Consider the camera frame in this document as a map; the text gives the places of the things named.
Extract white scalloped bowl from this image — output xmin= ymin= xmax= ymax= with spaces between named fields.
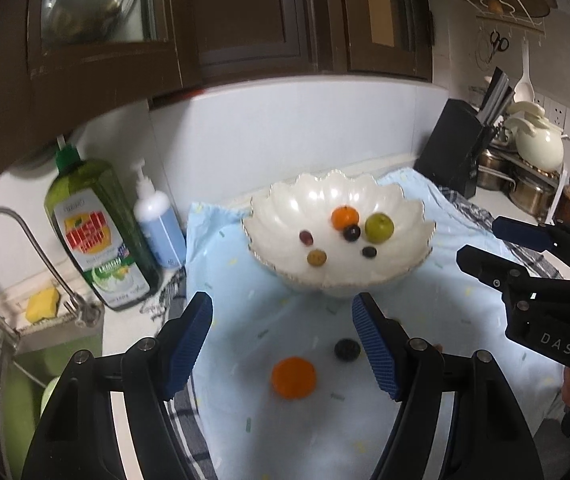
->
xmin=242 ymin=170 xmax=437 ymax=297

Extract cream ceramic kettle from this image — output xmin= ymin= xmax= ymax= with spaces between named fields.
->
xmin=503 ymin=101 xmax=565 ymax=172

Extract green apple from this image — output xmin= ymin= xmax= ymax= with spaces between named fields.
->
xmin=365 ymin=212 xmax=395 ymax=244

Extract yellowish small round fruit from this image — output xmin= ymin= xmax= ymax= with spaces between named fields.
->
xmin=307 ymin=249 xmax=327 ymax=268

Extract light blue cloth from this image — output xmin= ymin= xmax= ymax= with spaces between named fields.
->
xmin=187 ymin=169 xmax=562 ymax=479

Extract large orange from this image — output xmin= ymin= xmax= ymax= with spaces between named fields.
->
xmin=271 ymin=356 xmax=317 ymax=400

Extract yellow sponge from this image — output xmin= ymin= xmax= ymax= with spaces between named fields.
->
xmin=25 ymin=287 xmax=61 ymax=324

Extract steel pot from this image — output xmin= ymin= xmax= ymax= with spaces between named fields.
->
xmin=508 ymin=170 xmax=556 ymax=221

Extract black knife block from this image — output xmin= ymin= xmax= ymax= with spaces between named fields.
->
xmin=413 ymin=99 xmax=494 ymax=198

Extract green dish soap bottle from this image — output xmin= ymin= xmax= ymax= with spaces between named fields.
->
xmin=44 ymin=143 xmax=163 ymax=310

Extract brown small round fruit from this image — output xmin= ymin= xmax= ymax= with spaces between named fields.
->
xmin=299 ymin=230 xmax=313 ymax=246

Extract white blue pump bottle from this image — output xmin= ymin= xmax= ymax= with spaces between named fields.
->
xmin=132 ymin=159 xmax=186 ymax=269

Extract checkered kitchen towel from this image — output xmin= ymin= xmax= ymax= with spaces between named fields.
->
xmin=158 ymin=268 xmax=217 ymax=479

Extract chrome kitchen faucet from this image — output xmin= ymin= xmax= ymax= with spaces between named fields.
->
xmin=0 ymin=206 xmax=104 ymax=331

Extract dark wooden wall cabinet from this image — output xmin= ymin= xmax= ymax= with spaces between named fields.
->
xmin=0 ymin=0 xmax=434 ymax=175

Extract black scissors on wall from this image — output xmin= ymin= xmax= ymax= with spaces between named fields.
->
xmin=488 ymin=29 xmax=510 ymax=62

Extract small orange mandarin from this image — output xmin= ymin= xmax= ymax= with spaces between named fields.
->
xmin=331 ymin=205 xmax=360 ymax=231

